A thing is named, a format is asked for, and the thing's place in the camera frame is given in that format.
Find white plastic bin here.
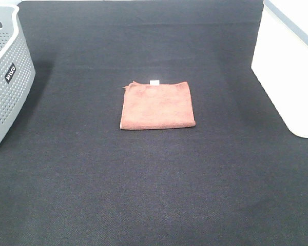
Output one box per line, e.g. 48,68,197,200
251,1,308,138

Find black table mat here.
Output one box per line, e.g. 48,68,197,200
0,1,308,245

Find grey perforated laundry basket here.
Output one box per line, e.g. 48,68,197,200
0,4,35,143

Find orange towel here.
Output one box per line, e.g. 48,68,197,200
120,81,196,130

